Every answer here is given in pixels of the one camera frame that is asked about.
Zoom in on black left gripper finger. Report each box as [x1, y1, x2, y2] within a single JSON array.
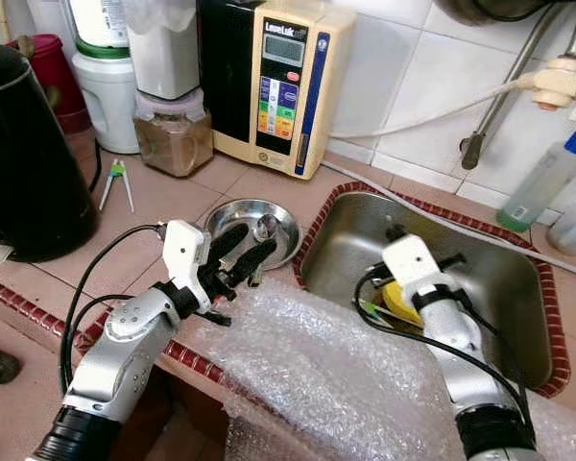
[[206, 223, 251, 270], [224, 238, 277, 289]]

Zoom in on steel bowl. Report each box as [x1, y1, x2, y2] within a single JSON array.
[[204, 199, 300, 272]]

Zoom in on yellow plastic bowl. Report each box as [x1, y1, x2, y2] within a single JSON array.
[[382, 280, 423, 328]]

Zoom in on steel kitchen sink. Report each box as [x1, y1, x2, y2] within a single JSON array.
[[302, 192, 558, 390]]

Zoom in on green white plastic utensil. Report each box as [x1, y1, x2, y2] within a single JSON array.
[[358, 300, 395, 323]]

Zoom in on brown powder plastic jar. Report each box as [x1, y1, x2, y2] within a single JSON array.
[[132, 89, 214, 178]]

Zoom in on steel swivel faucet pipe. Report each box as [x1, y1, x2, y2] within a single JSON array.
[[461, 0, 567, 172]]

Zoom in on green white training chopsticks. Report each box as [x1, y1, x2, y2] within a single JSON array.
[[98, 160, 135, 214]]

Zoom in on clear bubble wrap sheet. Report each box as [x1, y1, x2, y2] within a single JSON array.
[[197, 279, 576, 461]]

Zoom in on clear dish soap bottle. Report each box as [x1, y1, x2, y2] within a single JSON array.
[[496, 130, 576, 233]]

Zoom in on beige water ionizer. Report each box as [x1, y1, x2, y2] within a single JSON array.
[[197, 0, 356, 181]]

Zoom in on clear plastic cup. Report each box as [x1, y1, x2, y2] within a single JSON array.
[[545, 202, 576, 255]]

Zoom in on white plastic jug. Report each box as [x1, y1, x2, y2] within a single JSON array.
[[72, 40, 140, 155]]

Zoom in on frosted plastic container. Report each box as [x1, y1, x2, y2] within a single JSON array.
[[125, 0, 201, 100]]

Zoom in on black electric kettle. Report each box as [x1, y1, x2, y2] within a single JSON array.
[[0, 38, 102, 262]]

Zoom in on beige faucet diverter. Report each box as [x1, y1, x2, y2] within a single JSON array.
[[531, 56, 576, 111]]

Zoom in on red plastic container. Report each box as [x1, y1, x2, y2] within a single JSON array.
[[8, 34, 92, 135]]

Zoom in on dark round pot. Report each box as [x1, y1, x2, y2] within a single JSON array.
[[437, 0, 553, 25]]

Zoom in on white labelled bottle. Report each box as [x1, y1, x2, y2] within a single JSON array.
[[67, 0, 131, 49]]

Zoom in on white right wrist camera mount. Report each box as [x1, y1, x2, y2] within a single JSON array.
[[381, 233, 447, 299]]

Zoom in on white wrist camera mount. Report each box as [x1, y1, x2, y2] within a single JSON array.
[[381, 233, 447, 299], [161, 219, 212, 313]]

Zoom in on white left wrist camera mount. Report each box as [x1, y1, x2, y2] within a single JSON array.
[[161, 219, 212, 313]]

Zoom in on thick grey drain hose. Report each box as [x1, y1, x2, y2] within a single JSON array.
[[322, 158, 576, 284]]

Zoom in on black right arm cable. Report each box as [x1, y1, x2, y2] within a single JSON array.
[[353, 264, 534, 428]]

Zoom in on thin white supply hose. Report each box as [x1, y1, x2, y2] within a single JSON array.
[[329, 72, 543, 143]]

